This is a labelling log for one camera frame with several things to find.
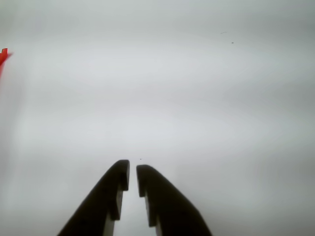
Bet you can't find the red tape frame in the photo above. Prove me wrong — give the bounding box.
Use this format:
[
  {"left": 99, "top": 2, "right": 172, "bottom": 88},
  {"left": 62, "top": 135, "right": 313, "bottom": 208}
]
[{"left": 0, "top": 48, "right": 13, "bottom": 82}]

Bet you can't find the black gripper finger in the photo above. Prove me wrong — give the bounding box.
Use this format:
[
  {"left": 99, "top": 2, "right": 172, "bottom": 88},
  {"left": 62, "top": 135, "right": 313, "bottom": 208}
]
[
  {"left": 136, "top": 164, "right": 213, "bottom": 236},
  {"left": 57, "top": 159, "right": 130, "bottom": 236}
]

